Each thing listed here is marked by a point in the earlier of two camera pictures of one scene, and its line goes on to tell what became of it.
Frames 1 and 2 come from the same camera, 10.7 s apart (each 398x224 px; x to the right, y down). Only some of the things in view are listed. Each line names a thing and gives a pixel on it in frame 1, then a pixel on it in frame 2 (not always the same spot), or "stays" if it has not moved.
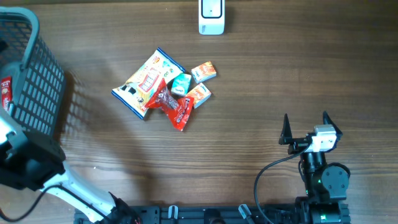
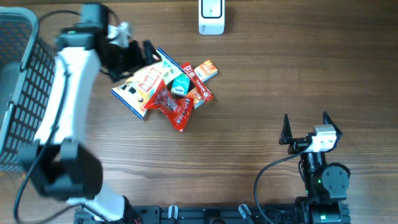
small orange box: [203, 72] stays
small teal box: [181, 84] stays
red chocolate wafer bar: [6, 91] to [197, 81]
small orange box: [200, 94] stays
